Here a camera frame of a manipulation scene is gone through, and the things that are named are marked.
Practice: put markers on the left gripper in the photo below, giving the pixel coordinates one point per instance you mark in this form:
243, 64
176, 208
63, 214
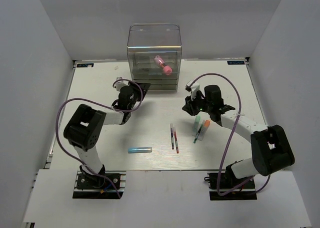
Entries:
144, 88

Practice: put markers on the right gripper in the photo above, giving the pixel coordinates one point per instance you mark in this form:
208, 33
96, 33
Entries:
190, 106

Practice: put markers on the pink capped clip jar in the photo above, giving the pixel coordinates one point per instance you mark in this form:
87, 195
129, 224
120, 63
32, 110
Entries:
167, 70

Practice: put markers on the clear plastic drawer organizer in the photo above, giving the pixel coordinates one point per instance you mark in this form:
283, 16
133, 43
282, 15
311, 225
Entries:
145, 41

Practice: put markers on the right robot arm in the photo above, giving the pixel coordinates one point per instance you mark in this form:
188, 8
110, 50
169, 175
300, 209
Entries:
270, 148

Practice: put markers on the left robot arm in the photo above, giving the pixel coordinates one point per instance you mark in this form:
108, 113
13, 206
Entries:
84, 128

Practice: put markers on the orange capped highlighter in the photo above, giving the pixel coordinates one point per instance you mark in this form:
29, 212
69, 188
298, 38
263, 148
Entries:
203, 130

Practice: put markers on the purple pen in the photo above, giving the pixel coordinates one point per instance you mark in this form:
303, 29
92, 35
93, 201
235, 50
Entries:
172, 136

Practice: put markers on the green pen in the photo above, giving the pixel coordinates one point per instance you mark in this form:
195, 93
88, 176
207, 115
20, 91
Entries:
197, 134

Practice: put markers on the red pen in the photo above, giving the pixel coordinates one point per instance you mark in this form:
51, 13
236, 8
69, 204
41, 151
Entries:
175, 140

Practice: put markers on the blue eraser stick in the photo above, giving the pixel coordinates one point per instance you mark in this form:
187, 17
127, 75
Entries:
135, 150

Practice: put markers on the right blue table label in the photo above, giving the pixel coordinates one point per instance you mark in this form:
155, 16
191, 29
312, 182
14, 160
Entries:
235, 62

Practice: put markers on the blue table label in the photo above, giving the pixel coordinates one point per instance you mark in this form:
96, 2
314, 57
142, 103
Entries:
84, 65
235, 62

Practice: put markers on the left blue table label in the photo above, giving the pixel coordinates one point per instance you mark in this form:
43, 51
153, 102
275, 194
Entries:
84, 65

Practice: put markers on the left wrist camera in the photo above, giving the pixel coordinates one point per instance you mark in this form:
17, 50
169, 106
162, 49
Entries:
119, 84

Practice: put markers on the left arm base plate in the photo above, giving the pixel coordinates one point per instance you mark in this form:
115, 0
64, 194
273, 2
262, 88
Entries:
86, 188

